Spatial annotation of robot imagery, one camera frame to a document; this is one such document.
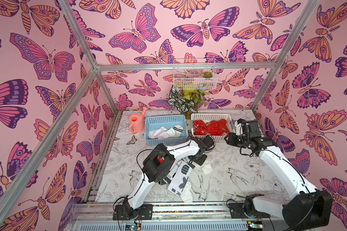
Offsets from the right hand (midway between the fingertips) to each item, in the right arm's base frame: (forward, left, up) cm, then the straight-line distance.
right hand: (229, 137), depth 82 cm
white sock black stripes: (+16, +31, -16) cm, 38 cm away
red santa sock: (+14, -4, -14) cm, 20 cm away
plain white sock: (+13, +43, -14) cm, 47 cm away
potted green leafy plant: (+24, +24, +6) cm, 34 cm away
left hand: (-6, +15, -18) cm, 24 cm away
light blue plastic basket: (+16, +37, -15) cm, 43 cm away
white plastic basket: (+17, +3, -10) cm, 19 cm away
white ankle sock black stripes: (-10, +12, -18) cm, 24 cm away
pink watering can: (+17, +58, -7) cm, 61 cm away
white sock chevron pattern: (-18, +29, -14) cm, 37 cm away
